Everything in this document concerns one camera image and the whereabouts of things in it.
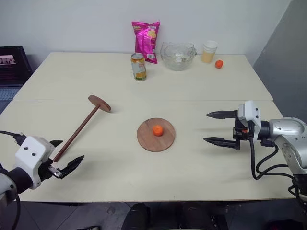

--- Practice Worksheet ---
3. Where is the yellow green drink can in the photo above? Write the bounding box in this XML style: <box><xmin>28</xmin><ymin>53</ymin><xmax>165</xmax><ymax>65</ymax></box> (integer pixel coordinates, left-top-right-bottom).
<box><xmin>130</xmin><ymin>53</ymin><xmax>147</xmax><ymax>82</ymax></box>

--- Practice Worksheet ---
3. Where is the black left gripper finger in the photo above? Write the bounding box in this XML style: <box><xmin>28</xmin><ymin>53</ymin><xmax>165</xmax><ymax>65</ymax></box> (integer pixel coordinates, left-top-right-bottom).
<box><xmin>59</xmin><ymin>155</ymin><xmax>85</xmax><ymax>179</ymax></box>
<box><xmin>48</xmin><ymin>139</ymin><xmax>64</xmax><ymax>149</ymax></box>

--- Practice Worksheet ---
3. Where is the black laptop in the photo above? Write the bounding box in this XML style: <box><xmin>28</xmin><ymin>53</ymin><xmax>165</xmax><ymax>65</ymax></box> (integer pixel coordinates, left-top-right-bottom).
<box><xmin>0</xmin><ymin>46</ymin><xmax>34</xmax><ymax>116</ymax></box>

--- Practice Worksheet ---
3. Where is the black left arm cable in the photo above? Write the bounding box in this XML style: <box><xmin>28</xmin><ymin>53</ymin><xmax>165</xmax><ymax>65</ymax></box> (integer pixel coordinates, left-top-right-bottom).
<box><xmin>0</xmin><ymin>130</ymin><xmax>27</xmax><ymax>230</ymax></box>

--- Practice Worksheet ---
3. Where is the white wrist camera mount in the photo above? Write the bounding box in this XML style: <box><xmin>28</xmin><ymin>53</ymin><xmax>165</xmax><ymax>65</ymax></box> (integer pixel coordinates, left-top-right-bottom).
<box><xmin>237</xmin><ymin>100</ymin><xmax>262</xmax><ymax>140</ymax></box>
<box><xmin>15</xmin><ymin>136</ymin><xmax>55</xmax><ymax>190</ymax></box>

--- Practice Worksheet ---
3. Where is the brown wooden rod with disc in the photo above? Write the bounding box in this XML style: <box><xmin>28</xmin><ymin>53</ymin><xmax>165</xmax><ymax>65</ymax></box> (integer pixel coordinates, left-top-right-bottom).
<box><xmin>52</xmin><ymin>94</ymin><xmax>112</xmax><ymax>163</ymax></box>

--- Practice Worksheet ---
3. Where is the plastic cup with juice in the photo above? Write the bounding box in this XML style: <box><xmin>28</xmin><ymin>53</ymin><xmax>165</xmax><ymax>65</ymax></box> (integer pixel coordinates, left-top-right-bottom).
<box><xmin>201</xmin><ymin>40</ymin><xmax>219</xmax><ymax>64</ymax></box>

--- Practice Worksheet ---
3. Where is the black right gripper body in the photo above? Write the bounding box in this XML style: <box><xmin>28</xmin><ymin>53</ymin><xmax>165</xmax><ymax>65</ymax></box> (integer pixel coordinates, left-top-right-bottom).
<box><xmin>232</xmin><ymin>109</ymin><xmax>256</xmax><ymax>151</ymax></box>

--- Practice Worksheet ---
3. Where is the round wooden base disc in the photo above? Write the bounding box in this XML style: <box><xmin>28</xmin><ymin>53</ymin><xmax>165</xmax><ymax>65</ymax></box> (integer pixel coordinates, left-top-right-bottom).
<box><xmin>136</xmin><ymin>117</ymin><xmax>177</xmax><ymax>153</ymax></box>

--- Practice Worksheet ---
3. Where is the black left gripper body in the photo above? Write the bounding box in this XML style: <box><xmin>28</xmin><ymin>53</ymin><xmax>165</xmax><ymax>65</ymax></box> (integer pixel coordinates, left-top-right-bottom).
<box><xmin>37</xmin><ymin>157</ymin><xmax>64</xmax><ymax>183</ymax></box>

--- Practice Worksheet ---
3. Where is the dark rounded shape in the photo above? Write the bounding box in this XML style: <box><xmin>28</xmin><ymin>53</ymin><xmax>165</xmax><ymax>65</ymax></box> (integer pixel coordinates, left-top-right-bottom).
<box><xmin>121</xmin><ymin>202</ymin><xmax>152</xmax><ymax>230</ymax></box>

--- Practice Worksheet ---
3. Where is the clear glass bowl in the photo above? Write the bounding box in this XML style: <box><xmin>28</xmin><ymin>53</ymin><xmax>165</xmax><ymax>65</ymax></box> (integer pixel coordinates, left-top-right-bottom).
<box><xmin>160</xmin><ymin>42</ymin><xmax>198</xmax><ymax>71</ymax></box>

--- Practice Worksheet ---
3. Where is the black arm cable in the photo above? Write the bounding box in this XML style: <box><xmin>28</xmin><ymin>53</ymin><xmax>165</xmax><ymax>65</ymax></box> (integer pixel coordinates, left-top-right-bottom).
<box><xmin>248</xmin><ymin>137</ymin><xmax>296</xmax><ymax>180</ymax></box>
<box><xmin>0</xmin><ymin>130</ymin><xmax>27</xmax><ymax>230</ymax></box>

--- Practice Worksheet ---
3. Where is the orange socket plug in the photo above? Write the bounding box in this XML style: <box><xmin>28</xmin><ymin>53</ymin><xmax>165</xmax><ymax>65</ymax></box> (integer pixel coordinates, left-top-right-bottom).
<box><xmin>153</xmin><ymin>125</ymin><xmax>165</xmax><ymax>137</ymax></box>

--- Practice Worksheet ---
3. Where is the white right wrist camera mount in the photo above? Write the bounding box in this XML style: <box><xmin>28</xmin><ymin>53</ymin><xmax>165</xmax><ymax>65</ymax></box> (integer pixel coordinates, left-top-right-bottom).
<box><xmin>237</xmin><ymin>100</ymin><xmax>262</xmax><ymax>140</ymax></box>

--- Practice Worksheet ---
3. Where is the pink chips bag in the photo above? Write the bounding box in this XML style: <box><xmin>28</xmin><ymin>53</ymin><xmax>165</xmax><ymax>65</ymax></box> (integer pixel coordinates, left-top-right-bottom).
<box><xmin>131</xmin><ymin>21</ymin><xmax>161</xmax><ymax>65</ymax></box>

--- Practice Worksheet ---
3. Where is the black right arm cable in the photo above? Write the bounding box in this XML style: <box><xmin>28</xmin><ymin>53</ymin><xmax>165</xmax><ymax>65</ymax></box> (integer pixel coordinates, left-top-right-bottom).
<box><xmin>248</xmin><ymin>137</ymin><xmax>296</xmax><ymax>180</ymax></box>

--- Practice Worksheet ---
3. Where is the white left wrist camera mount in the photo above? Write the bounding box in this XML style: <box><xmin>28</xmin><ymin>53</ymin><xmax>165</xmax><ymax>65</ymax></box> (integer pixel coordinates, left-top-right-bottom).
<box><xmin>15</xmin><ymin>136</ymin><xmax>55</xmax><ymax>190</ymax></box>

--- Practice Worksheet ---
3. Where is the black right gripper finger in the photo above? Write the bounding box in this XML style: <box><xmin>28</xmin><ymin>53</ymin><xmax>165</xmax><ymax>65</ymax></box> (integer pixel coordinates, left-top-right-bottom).
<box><xmin>206</xmin><ymin>109</ymin><xmax>238</xmax><ymax>120</ymax></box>
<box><xmin>202</xmin><ymin>137</ymin><xmax>237</xmax><ymax>150</ymax></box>

